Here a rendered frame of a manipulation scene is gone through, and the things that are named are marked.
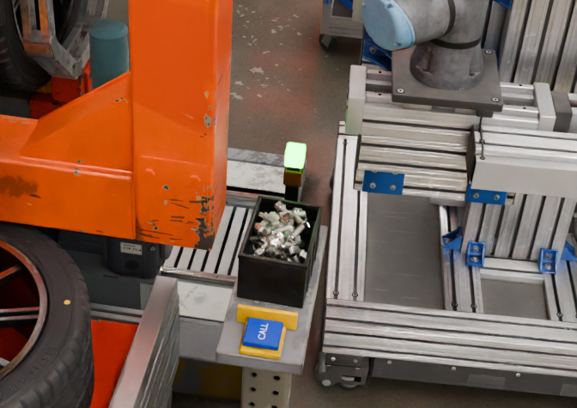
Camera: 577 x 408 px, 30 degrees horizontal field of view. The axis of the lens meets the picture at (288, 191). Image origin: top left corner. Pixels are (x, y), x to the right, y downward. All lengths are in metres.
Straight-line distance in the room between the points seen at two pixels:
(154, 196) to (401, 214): 0.91
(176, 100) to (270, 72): 1.80
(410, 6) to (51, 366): 0.93
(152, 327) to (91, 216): 0.26
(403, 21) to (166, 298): 0.76
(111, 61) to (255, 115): 1.12
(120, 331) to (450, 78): 0.89
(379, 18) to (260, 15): 2.10
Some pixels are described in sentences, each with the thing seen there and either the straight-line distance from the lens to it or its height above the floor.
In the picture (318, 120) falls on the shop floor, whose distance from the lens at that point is 3.55.
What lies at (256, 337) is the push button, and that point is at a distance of 2.08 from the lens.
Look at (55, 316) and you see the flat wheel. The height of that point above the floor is 0.50.
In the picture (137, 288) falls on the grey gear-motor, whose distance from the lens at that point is 2.59.
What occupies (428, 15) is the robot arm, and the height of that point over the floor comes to 1.01.
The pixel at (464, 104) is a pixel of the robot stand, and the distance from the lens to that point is 2.19.
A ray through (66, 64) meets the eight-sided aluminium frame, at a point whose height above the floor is 0.66.
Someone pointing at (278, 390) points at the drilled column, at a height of 0.22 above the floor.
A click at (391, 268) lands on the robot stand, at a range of 2.68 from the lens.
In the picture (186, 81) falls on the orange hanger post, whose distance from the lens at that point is 1.97.
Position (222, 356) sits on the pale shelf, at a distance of 2.10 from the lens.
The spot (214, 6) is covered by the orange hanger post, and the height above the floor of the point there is 1.08.
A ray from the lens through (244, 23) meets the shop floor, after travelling 4.08.
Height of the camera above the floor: 1.96
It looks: 37 degrees down
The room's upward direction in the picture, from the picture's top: 5 degrees clockwise
